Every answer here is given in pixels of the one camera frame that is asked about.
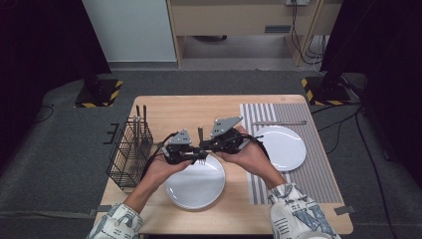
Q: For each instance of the black curtain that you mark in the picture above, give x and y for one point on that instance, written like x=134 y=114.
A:
x=33 y=49
x=391 y=66

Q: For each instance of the light wooden cabinet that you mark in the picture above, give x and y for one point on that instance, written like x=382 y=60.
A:
x=232 y=16

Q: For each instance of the steel fork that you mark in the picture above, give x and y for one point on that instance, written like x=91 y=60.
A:
x=200 y=136

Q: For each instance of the white power strip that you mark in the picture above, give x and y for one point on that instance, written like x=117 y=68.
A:
x=297 y=2

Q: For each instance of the dark cutlery piece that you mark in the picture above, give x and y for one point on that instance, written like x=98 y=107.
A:
x=145 y=111
x=137 y=111

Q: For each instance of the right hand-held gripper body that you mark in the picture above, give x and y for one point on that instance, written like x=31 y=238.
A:
x=225 y=127

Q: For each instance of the white panel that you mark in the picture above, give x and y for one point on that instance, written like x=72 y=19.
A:
x=132 y=30

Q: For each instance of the white plate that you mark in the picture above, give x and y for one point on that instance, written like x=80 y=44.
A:
x=288 y=149
x=195 y=186

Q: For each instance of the person's right hand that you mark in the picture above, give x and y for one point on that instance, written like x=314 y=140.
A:
x=252 y=159

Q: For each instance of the person's left hand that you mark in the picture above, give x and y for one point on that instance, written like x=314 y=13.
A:
x=159 y=174

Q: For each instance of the black stand base yellow striped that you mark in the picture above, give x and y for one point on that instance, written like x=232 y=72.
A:
x=326 y=94
x=99 y=96

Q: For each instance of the grey white striped placemat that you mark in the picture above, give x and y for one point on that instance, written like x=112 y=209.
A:
x=298 y=186

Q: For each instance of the grey tape strip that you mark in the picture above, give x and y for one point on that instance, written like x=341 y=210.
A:
x=101 y=209
x=345 y=209

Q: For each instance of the steel table knife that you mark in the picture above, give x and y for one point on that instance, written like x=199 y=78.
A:
x=282 y=122

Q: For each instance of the steel cutlery piece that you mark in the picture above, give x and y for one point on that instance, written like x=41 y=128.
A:
x=134 y=129

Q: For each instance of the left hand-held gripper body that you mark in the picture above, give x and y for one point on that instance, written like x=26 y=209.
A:
x=180 y=139

